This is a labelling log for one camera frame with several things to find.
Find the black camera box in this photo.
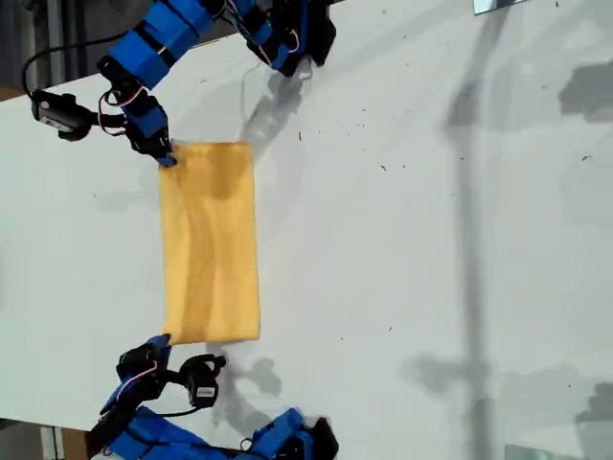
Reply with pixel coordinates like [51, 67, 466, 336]
[30, 89, 93, 143]
[183, 353, 227, 409]

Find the grey metal rail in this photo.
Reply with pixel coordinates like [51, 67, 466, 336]
[46, 0, 66, 87]

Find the yellow square towel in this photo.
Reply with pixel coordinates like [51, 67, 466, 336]
[157, 140, 262, 347]

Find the grey metal table leg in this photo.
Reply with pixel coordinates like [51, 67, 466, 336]
[39, 425, 65, 460]

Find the black camera cable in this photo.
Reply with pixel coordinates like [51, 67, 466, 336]
[22, 32, 133, 98]
[137, 403, 203, 419]

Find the black camera stalk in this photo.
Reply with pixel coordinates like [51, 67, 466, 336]
[161, 367, 193, 385]
[76, 108, 131, 141]

